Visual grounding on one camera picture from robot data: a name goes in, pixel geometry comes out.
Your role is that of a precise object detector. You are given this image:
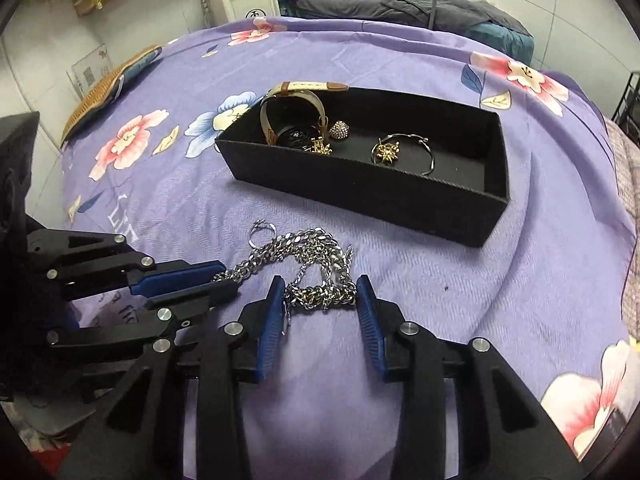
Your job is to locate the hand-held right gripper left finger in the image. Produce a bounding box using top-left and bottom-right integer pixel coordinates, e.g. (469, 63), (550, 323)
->
(55, 275), (288, 480)

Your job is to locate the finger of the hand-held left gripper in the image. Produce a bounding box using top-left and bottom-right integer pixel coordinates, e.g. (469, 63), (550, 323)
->
(26, 230), (228, 302)
(46, 279), (241, 362)

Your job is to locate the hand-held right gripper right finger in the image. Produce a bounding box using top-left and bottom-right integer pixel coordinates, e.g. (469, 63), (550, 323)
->
(355, 275), (588, 480)

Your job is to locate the silver chain necklace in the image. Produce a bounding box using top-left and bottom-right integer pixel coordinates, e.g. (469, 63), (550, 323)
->
(212, 229), (358, 313)

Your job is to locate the black rectangular box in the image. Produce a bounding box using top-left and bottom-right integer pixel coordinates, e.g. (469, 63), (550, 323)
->
(215, 85), (511, 248)

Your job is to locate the gold star pendant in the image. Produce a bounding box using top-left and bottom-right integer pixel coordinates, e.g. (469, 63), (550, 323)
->
(374, 142), (403, 165)

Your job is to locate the silver bangle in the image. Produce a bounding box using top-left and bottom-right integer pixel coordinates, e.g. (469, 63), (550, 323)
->
(371, 132), (436, 177)

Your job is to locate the beige strap wristwatch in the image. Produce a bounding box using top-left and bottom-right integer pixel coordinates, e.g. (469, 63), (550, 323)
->
(259, 80), (350, 150)

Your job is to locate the woven cushion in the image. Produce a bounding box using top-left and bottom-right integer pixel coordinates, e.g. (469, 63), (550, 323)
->
(60, 44), (165, 148)

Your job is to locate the clear acrylic sign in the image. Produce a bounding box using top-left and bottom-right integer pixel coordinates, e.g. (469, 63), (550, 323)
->
(67, 42), (113, 101)

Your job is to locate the purple floral bedsheet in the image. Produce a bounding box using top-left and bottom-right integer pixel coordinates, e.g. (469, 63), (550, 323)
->
(10, 15), (640, 480)

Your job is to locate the grey pink knitted blanket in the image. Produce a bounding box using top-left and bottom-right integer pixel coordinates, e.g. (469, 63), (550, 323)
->
(597, 112), (640, 331)

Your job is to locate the dark grey blanket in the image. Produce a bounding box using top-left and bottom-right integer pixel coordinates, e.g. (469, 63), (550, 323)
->
(292, 0), (531, 36)

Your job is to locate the black trolley rack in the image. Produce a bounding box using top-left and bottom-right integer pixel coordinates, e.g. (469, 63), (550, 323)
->
(612, 71), (640, 146)

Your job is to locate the small silver ring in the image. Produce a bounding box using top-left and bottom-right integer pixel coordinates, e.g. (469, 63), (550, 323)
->
(247, 220), (278, 250)

